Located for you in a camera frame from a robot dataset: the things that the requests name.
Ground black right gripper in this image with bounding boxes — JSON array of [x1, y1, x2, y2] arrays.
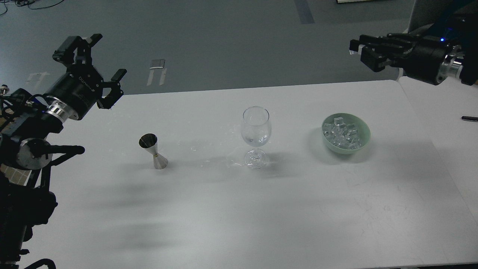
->
[[349, 33, 458, 85]]

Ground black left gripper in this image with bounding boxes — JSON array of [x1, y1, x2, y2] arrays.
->
[[45, 34, 127, 121]]

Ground steel cocktail jigger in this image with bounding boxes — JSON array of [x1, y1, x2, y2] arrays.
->
[[139, 133, 168, 170]]

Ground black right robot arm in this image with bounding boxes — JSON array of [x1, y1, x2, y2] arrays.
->
[[349, 0, 477, 86]]

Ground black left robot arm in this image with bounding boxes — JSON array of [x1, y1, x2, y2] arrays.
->
[[1, 34, 127, 269]]

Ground green bowl of ice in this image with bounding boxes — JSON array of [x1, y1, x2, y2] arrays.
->
[[320, 113, 372, 155]]

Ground clear wine glass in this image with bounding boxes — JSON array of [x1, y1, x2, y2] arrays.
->
[[241, 106, 271, 169]]

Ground black pen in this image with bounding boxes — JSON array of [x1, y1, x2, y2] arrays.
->
[[461, 116, 478, 122]]

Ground black floor cables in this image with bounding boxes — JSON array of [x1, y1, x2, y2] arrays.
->
[[0, 0, 66, 15]]

